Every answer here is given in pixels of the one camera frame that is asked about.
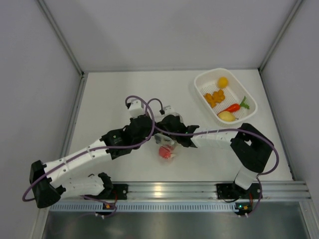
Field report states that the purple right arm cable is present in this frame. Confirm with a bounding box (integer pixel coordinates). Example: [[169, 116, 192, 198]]
[[144, 98, 279, 176]]

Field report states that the orange fake fruit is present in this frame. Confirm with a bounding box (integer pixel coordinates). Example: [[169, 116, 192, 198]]
[[204, 90, 225, 108]]

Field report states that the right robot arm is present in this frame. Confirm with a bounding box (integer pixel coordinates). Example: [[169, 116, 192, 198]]
[[155, 115, 275, 198]]

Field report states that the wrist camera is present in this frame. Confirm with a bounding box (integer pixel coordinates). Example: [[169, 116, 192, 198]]
[[159, 106, 175, 116], [126, 99, 145, 118]]

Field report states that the white slotted cable duct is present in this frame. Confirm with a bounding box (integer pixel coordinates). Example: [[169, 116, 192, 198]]
[[49, 201, 239, 212]]

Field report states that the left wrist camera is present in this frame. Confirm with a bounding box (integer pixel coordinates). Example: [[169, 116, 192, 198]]
[[126, 99, 145, 118]]

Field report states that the yellow fake lemon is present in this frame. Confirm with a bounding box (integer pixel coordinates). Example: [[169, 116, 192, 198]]
[[217, 77, 229, 89]]

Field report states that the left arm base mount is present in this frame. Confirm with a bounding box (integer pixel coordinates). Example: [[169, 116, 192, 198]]
[[85, 183, 129, 200]]

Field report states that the yellow fake pear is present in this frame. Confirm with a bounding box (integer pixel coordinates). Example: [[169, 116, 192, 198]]
[[218, 111, 237, 122]]

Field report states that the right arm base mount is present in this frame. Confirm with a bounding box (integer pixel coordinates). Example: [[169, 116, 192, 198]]
[[216, 182, 261, 200]]

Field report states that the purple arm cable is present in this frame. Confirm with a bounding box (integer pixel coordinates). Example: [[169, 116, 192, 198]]
[[22, 96, 157, 202], [144, 98, 279, 176]]

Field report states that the white perforated plastic basket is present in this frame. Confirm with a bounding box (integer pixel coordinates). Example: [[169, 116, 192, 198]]
[[194, 68, 258, 127]]

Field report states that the fake carrot with green leaves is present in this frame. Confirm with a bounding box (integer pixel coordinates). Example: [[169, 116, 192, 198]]
[[221, 96, 250, 113]]

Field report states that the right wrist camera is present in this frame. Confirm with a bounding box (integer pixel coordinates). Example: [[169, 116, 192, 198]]
[[159, 106, 175, 116]]

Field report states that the clear zip top bag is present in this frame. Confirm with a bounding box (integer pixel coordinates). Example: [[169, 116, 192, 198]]
[[153, 113, 182, 164]]

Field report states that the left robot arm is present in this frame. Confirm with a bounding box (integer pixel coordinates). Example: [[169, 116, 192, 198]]
[[29, 115, 156, 209]]

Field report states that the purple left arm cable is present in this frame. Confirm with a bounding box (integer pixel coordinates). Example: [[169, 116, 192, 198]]
[[22, 96, 157, 202]]

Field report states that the aluminium mounting rail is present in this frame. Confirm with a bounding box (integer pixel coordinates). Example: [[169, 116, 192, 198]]
[[118, 181, 311, 201]]

